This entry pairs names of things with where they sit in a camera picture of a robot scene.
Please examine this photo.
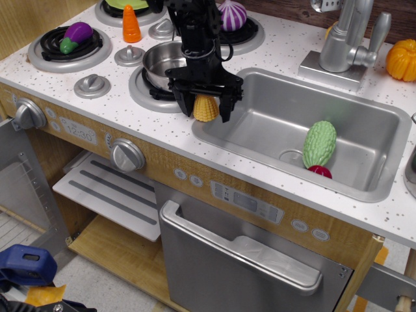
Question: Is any silver stovetop knob front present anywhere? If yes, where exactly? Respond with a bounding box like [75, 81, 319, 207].
[73, 74, 111, 99]

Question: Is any purple toy eggplant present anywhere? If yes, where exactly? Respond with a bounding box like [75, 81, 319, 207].
[60, 22, 94, 55]

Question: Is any silver oven dial left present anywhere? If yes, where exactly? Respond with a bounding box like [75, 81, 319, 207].
[14, 97, 47, 129]

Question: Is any silver oven dial right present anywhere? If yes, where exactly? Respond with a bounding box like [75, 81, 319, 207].
[110, 138, 146, 172]

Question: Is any silver toy faucet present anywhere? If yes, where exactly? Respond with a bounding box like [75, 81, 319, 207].
[298, 1, 392, 92]

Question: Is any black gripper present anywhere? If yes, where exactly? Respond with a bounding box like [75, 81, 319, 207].
[165, 49, 243, 123]

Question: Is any white oven rack shelf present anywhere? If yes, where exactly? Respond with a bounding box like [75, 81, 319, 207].
[53, 152, 161, 242]

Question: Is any silver dishwasher door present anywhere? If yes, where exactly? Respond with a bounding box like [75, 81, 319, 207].
[155, 183, 352, 311]

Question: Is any purple striped toy onion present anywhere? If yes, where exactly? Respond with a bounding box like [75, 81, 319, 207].
[218, 0, 247, 32]

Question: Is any red toy radish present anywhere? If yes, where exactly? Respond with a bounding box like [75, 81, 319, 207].
[308, 165, 332, 179]

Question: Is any silver stovetop knob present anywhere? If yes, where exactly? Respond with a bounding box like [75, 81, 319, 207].
[73, 74, 111, 99]
[148, 18, 176, 41]
[114, 45, 145, 67]

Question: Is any blue clamp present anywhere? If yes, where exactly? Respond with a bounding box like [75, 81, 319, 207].
[1, 244, 58, 286]

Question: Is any green toy plate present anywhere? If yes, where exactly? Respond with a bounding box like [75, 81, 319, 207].
[106, 0, 148, 10]

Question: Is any yellow toy corn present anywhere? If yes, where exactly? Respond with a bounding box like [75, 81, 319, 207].
[193, 94, 220, 122]

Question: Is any silver stovetop knob middle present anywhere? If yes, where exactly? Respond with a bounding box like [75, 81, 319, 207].
[114, 45, 145, 67]

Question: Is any silver oven dial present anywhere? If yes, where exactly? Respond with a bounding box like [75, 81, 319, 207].
[14, 97, 47, 129]
[110, 138, 146, 172]

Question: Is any orange toy carrot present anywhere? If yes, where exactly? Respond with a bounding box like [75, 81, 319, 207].
[122, 5, 142, 43]

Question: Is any silver sink basin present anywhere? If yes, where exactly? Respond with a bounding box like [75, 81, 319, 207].
[192, 68, 411, 202]

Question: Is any small steel pan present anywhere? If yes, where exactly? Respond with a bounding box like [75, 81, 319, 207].
[142, 41, 187, 92]

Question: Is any open oven door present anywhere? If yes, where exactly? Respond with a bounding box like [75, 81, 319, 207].
[1, 119, 70, 256]

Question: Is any green bumpy toy gourd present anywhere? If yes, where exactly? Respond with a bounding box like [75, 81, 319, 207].
[302, 121, 337, 168]

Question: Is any orange toy pumpkin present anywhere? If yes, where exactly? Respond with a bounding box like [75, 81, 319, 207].
[385, 39, 415, 82]

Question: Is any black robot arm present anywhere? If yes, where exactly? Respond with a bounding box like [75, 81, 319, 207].
[147, 1, 243, 122]

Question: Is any silver stovetop knob back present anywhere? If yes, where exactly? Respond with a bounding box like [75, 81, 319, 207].
[148, 18, 176, 41]

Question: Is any front left stove burner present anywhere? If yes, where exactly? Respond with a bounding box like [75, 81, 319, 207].
[28, 26, 112, 73]

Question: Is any front right stove burner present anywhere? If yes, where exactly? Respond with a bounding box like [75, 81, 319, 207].
[128, 65, 182, 114]

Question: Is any back left stove burner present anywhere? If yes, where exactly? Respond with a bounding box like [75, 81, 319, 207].
[94, 1, 167, 28]

